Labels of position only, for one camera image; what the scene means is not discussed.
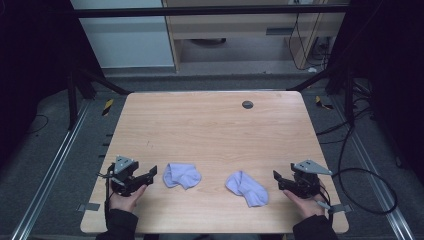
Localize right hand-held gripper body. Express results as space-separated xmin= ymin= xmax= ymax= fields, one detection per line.
xmin=289 ymin=159 xmax=334 ymax=200

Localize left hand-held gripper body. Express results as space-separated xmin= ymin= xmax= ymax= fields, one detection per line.
xmin=107 ymin=155 xmax=140 ymax=198

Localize lavender ankle sock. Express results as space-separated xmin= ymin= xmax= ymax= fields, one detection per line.
xmin=225 ymin=170 xmax=270 ymax=208
xmin=162 ymin=162 xmax=203 ymax=191

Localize person's left hand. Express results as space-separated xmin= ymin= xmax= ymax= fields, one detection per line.
xmin=108 ymin=184 xmax=148 ymax=214

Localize person's right hand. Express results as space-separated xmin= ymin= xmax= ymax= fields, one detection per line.
xmin=283 ymin=181 xmax=327 ymax=220

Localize grey tape strip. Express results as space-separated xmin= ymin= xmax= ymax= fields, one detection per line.
xmin=76 ymin=202 xmax=101 ymax=213
xmin=316 ymin=199 xmax=353 ymax=215

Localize yellow black hazard tape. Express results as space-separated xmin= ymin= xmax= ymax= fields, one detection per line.
xmin=314 ymin=95 xmax=335 ymax=111
xmin=101 ymin=98 xmax=115 ymax=117

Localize black metal stand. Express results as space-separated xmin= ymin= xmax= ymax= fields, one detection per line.
xmin=65 ymin=65 xmax=134 ymax=132
xmin=287 ymin=65 xmax=357 ymax=127

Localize white cabinet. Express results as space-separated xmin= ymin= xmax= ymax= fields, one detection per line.
xmin=69 ymin=0 xmax=176 ymax=70

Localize dark curtain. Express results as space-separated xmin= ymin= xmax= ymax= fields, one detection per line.
xmin=329 ymin=0 xmax=424 ymax=186
xmin=0 ymin=0 xmax=104 ymax=171

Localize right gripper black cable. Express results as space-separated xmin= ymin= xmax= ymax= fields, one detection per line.
xmin=317 ymin=185 xmax=335 ymax=222

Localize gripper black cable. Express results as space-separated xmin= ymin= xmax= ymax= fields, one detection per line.
xmin=317 ymin=185 xmax=335 ymax=222
xmin=97 ymin=163 xmax=116 ymax=228

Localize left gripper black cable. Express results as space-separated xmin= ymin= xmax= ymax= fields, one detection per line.
xmin=97 ymin=163 xmax=116 ymax=228

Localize aluminium floor rail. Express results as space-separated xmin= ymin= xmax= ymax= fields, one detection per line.
xmin=10 ymin=99 xmax=92 ymax=240
xmin=331 ymin=95 xmax=417 ymax=240

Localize looped black floor cable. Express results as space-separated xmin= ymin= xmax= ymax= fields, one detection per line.
xmin=315 ymin=105 xmax=399 ymax=216

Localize thin black floor cable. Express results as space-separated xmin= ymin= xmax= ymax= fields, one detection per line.
xmin=25 ymin=113 xmax=50 ymax=136

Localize black cables under desk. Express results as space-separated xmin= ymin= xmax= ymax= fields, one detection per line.
xmin=287 ymin=12 xmax=333 ymax=72

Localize black horizontal frame bar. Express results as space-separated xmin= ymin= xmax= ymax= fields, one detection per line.
xmin=70 ymin=4 xmax=352 ymax=19

